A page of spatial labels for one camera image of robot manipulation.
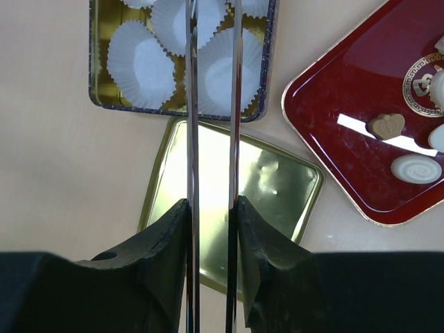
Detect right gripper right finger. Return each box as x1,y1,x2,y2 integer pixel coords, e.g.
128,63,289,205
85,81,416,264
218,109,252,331
238,197,443,332

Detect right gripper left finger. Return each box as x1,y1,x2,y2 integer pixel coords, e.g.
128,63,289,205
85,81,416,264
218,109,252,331
1,199,189,332

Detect metal tongs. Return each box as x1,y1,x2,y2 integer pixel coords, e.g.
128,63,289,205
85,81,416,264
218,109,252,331
185,1,243,332

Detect white swirl oval chocolate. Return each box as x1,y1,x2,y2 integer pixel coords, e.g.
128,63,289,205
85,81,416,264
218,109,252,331
391,154,443,185

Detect white heart chocolate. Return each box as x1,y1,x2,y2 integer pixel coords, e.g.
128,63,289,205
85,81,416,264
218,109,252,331
427,124,444,153

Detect square chocolate tin box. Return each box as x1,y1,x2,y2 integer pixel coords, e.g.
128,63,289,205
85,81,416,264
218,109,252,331
88,1,280,123

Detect white cylinder chocolate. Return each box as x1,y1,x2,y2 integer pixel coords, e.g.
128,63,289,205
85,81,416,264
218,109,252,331
429,69,443,110

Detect gold tin lid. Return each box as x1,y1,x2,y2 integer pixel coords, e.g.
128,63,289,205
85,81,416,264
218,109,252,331
138,117,325,293

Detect white paper cup front-left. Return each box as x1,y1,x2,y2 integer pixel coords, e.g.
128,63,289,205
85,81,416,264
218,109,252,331
107,20,176,109

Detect white paper cup front-right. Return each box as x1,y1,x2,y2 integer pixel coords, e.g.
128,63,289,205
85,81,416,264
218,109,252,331
198,28,262,117

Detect red lacquer tray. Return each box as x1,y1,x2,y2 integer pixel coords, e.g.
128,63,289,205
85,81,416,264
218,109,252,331
281,1,443,226

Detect white paper cup centre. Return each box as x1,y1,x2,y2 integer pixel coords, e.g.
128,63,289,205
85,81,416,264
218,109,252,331
151,0,227,56

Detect white paper cup back-right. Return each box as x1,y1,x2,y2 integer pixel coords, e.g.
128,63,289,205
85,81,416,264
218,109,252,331
241,0,269,18

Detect white paper cup back-left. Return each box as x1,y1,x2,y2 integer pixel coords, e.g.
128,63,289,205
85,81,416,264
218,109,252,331
121,0,156,9

